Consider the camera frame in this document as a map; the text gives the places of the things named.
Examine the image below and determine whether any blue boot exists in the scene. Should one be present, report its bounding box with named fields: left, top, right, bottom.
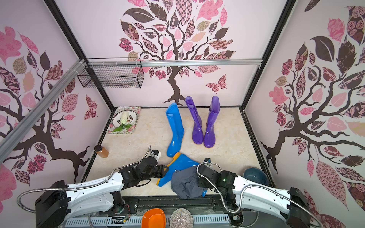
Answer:
left=165, top=103, right=184, bottom=157
left=157, top=153, right=199, bottom=187

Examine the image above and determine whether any grey cloth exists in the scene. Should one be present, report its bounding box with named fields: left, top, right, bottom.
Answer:
left=171, top=166, right=207, bottom=199

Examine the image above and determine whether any purple boot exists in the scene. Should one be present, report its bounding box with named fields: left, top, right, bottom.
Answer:
left=185, top=96, right=203, bottom=144
left=203, top=96, right=220, bottom=148

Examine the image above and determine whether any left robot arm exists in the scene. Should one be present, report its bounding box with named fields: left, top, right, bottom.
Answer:
left=35, top=156, right=169, bottom=228

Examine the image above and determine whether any right flexible metal conduit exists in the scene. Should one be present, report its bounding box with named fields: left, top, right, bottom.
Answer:
left=196, top=161, right=323, bottom=228

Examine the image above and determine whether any flexible metal conduit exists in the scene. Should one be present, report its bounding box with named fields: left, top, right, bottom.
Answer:
left=17, top=145, right=152, bottom=213
left=196, top=161, right=323, bottom=228

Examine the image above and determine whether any blue ceramic bowl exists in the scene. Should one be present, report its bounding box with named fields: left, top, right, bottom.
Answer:
left=243, top=167, right=270, bottom=186

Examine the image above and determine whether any floral tray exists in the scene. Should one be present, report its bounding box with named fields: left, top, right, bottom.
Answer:
left=107, top=106, right=142, bottom=135

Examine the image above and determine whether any left flexible metal conduit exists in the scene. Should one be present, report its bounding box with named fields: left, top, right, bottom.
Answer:
left=17, top=145, right=152, bottom=213

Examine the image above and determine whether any brown bottle black cap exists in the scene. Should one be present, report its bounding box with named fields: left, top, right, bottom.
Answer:
left=94, top=144, right=109, bottom=158

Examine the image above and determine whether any orange plastic bowl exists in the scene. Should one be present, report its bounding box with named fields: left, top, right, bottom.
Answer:
left=141, top=208, right=166, bottom=228

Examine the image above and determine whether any patterned plate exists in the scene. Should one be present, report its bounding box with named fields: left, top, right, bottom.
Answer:
left=111, top=110, right=138, bottom=128

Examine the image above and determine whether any white flower with leaves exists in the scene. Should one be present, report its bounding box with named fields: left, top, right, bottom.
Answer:
left=112, top=111, right=133, bottom=133

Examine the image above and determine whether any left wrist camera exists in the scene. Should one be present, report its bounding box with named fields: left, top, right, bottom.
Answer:
left=151, top=150, right=161, bottom=161

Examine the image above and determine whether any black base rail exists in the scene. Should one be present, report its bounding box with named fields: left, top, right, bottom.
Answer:
left=112, top=192, right=228, bottom=214

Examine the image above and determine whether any white slotted cable duct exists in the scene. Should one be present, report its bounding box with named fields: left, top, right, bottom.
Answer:
left=64, top=213, right=232, bottom=228

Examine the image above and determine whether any black wire basket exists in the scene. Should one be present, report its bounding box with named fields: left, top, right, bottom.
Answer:
left=78, top=57, right=144, bottom=88

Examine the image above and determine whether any aluminium rail back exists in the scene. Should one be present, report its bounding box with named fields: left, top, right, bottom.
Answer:
left=87, top=59, right=262, bottom=67

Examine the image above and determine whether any aluminium rail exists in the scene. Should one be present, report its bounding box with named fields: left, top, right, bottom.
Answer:
left=1, top=59, right=86, bottom=162
left=87, top=59, right=262, bottom=67

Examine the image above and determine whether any aluminium rail left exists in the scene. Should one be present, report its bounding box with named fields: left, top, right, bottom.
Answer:
left=1, top=59, right=86, bottom=162

